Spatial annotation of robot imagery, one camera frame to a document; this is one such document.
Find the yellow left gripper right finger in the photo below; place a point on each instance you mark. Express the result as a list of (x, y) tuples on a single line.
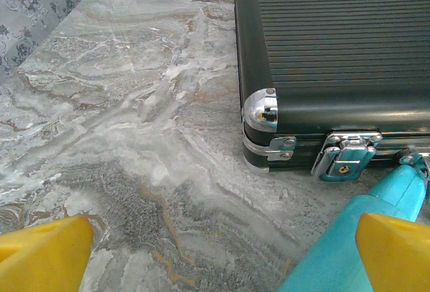
[(396, 258)]

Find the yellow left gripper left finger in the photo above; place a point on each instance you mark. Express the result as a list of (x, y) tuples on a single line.
[(40, 258)]

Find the teal plastic bottle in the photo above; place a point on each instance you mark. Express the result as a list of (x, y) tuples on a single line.
[(336, 238)]

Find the black ribbed metal case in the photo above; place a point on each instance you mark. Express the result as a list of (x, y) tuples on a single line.
[(336, 37)]

